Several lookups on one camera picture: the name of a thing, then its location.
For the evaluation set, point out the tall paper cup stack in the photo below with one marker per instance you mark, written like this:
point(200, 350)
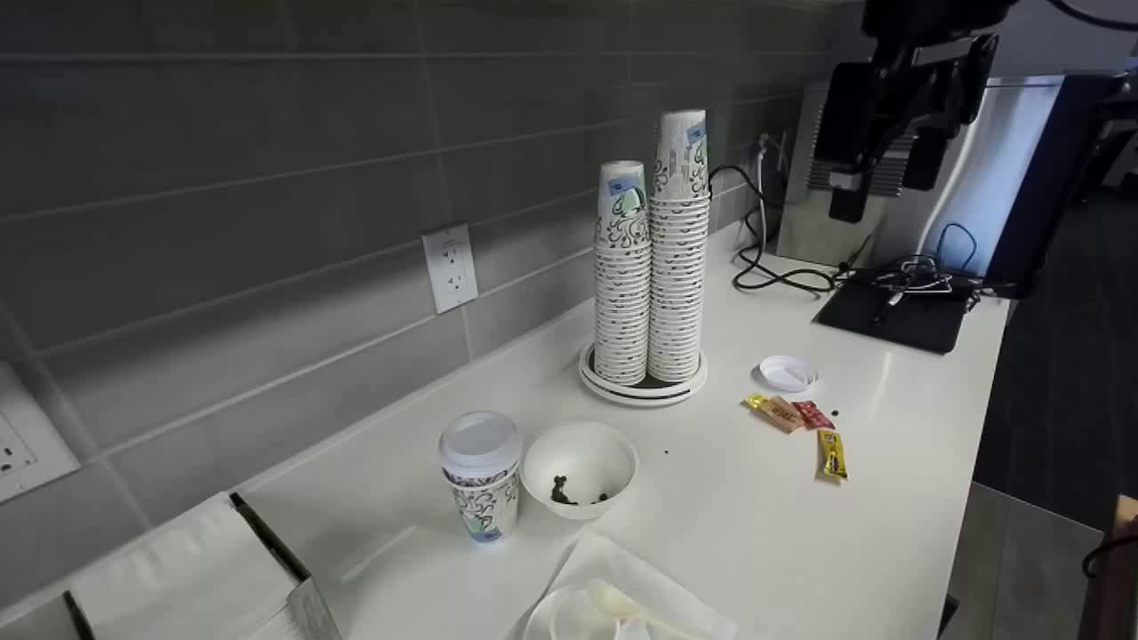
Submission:
point(681, 250)

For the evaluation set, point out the white appliance panel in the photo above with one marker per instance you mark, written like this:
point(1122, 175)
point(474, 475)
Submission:
point(999, 166)

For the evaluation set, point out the short paper cup stack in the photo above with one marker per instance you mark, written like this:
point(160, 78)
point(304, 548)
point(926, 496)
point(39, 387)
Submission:
point(620, 286)

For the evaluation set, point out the white round cup holder base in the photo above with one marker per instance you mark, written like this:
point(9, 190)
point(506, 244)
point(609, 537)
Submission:
point(641, 393)

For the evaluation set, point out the white bowl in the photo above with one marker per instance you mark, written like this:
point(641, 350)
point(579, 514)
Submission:
point(578, 463)

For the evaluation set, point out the white napkin holder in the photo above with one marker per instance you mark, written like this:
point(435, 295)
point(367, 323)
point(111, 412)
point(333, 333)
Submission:
point(191, 573)

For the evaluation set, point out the white round plastic lid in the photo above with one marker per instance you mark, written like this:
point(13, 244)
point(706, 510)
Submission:
point(782, 374)

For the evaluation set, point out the red ketchup packet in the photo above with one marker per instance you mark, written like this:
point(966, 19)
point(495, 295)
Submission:
point(812, 412)

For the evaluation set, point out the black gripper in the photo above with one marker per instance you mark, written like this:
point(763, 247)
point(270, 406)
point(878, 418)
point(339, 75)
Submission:
point(843, 112)

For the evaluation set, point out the white wall outlet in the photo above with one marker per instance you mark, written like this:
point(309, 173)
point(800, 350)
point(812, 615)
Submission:
point(448, 266)

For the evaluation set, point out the paper cup with lid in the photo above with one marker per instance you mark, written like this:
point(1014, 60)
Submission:
point(482, 480)

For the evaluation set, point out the black flat pad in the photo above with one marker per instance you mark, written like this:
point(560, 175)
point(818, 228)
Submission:
point(894, 318)

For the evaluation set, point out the brown sauce packet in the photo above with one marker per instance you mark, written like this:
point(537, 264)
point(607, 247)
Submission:
point(779, 412)

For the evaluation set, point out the wooden furniture piece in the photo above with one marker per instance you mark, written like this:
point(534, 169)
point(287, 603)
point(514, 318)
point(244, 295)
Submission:
point(1122, 570)

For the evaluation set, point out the white wall switch plate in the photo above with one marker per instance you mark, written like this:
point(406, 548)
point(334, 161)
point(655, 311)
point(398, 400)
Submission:
point(28, 438)

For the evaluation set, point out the yellow sauce packet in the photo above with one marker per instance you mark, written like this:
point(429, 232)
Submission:
point(756, 401)
point(832, 457)

